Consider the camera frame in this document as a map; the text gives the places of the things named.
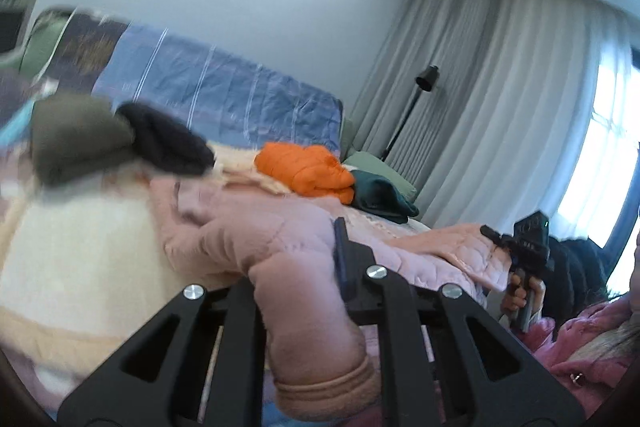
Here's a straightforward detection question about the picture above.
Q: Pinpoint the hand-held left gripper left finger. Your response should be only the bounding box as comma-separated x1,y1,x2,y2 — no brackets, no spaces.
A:
56,279,274,427

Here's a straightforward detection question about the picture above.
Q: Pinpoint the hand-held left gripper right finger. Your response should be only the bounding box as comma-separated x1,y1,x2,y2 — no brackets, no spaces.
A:
332,217,587,427

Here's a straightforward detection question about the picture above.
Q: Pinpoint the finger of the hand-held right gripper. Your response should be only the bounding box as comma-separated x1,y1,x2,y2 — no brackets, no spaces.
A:
480,225,512,249

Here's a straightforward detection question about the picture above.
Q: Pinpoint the pink quilted jacket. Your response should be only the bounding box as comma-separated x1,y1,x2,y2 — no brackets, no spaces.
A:
149,174,507,424

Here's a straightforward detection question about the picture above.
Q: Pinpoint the person's right hand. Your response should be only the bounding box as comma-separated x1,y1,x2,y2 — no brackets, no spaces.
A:
501,276,547,324

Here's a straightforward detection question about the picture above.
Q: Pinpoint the black puffer coat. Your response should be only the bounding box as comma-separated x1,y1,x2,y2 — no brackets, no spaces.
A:
541,237,610,325

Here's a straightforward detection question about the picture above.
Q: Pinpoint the dark green garment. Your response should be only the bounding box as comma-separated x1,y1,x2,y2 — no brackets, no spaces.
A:
350,172,420,224

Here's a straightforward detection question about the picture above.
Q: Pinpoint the green pillow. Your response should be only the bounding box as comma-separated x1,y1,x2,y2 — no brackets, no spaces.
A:
342,150,419,206

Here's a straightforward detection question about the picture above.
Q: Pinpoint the orange puffer jacket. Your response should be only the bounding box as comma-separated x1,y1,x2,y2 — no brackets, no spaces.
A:
254,142,357,204

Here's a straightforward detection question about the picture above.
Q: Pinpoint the window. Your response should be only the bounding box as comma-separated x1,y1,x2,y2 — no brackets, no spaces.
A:
555,57,640,249

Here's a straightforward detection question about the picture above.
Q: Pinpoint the grey pleated curtain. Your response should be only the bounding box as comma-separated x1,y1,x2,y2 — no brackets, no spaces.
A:
350,0,640,249

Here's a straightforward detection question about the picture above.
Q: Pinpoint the black floor lamp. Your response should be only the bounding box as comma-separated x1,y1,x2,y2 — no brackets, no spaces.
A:
380,65,440,160

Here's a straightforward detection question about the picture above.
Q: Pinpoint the cream pig print blanket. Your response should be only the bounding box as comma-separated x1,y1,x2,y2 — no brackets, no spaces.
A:
0,142,437,408

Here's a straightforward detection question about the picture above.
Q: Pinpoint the black garment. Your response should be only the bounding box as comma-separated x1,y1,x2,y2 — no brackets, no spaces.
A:
116,102,217,174

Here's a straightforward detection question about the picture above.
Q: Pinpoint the blue plaid sheet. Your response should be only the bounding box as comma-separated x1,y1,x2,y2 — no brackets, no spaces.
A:
92,22,346,154

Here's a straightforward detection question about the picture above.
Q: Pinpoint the olive green garment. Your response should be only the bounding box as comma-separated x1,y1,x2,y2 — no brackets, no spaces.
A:
30,96,136,186

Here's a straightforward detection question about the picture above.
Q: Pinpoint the dark patterned cover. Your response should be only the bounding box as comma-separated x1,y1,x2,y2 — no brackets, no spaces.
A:
47,9,132,94

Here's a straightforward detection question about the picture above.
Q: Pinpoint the green headboard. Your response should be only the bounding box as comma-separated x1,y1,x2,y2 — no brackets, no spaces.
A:
17,9,72,78

